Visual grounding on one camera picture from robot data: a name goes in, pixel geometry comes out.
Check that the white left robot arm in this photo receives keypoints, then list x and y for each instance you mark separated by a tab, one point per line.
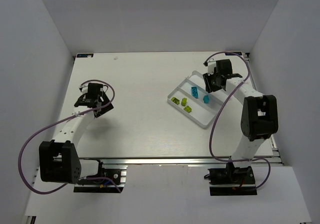
58	158

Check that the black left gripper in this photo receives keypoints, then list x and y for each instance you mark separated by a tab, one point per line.
104	108

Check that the green lego brick square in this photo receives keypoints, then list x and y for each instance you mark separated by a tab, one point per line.
187	109

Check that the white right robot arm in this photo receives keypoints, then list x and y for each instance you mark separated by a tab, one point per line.
259	117

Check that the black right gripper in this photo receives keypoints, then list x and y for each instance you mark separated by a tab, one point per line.
210	82

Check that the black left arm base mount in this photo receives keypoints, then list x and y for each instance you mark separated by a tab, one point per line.
98	177

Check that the green lego brick sloped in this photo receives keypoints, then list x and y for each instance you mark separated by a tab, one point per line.
184	101

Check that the blue label sticker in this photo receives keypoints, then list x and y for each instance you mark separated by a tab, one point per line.
234	53
84	55

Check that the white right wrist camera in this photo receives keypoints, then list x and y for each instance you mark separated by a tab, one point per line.
211	65

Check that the cyan lego brick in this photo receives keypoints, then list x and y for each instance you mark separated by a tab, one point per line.
206	99
194	92

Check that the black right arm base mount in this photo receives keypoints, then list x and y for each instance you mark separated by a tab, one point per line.
231	181

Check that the blue label sticker left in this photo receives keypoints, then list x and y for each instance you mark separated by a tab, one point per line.
84	55

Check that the white divided plastic tray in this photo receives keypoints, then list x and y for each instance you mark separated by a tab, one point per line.
202	114

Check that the blue label sticker right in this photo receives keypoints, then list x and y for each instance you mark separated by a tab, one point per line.
234	53

